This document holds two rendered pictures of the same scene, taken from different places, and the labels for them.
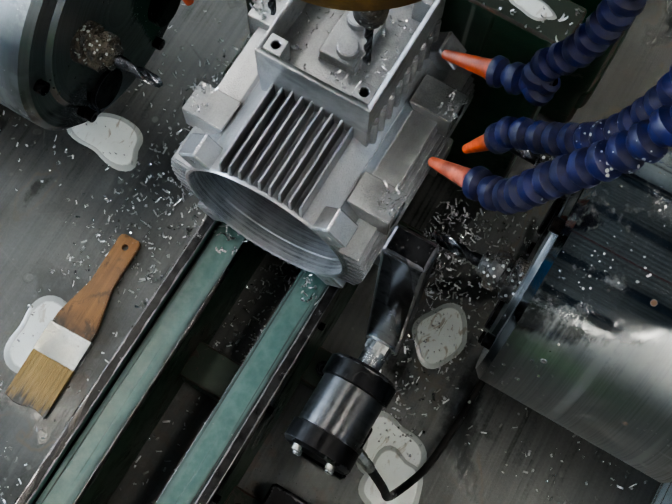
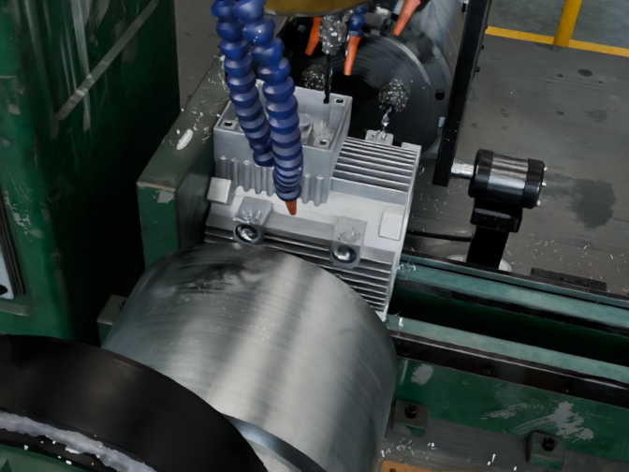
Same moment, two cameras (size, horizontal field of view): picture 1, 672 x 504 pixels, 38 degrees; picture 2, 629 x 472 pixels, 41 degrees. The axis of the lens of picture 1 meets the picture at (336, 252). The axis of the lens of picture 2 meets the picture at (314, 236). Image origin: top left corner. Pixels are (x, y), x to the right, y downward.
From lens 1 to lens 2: 0.90 m
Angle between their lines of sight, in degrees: 54
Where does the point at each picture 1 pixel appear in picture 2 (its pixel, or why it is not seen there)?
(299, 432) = (536, 177)
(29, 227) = not seen: outside the picture
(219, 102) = (345, 226)
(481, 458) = (440, 229)
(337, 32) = not seen: hidden behind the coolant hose
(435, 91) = not seen: hidden behind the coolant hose
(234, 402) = (505, 292)
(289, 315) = (429, 275)
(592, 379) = (451, 35)
